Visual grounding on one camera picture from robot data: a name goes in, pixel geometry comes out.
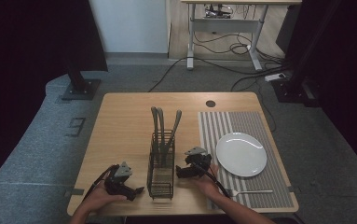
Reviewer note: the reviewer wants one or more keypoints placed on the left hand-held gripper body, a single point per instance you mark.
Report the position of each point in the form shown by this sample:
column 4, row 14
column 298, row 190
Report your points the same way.
column 114, row 183

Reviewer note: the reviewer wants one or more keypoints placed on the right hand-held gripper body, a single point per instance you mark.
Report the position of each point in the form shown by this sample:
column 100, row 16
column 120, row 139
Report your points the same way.
column 199, row 160

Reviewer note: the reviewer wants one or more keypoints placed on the person's left hand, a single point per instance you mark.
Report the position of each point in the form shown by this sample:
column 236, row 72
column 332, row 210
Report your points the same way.
column 100, row 197

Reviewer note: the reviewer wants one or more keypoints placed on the person's right hand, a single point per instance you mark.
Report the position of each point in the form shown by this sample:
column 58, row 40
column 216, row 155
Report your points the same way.
column 208, row 183

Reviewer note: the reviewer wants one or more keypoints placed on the grey tape strip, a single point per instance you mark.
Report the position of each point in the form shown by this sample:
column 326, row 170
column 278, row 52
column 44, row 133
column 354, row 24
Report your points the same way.
column 75, row 191

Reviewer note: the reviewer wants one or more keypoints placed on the white plate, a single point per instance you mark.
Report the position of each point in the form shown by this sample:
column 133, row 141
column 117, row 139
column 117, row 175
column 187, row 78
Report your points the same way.
column 241, row 154

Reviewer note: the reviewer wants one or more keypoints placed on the silver fork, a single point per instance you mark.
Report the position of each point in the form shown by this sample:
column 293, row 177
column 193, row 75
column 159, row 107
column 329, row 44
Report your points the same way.
column 254, row 192

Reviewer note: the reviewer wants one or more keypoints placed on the grey striped placemat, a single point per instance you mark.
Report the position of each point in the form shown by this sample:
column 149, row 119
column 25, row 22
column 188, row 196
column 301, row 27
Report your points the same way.
column 260, row 124

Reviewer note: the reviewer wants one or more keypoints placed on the black metal stand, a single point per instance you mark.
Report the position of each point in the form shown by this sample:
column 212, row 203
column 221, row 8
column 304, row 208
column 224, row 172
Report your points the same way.
column 297, row 81
column 80, row 82

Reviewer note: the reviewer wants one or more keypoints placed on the white power strip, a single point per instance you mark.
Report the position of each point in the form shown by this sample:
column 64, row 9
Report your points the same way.
column 275, row 76

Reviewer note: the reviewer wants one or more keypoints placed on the white-legged wooden desk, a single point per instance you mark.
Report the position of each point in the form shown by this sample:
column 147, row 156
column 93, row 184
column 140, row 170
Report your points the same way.
column 226, row 25

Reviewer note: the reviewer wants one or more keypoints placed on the black curtain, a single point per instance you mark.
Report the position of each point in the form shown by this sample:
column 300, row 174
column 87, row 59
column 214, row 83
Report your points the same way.
column 350, row 77
column 27, row 62

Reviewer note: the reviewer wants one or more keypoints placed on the electronics under desk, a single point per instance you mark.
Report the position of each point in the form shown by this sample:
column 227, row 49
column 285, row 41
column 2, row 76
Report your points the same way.
column 218, row 11

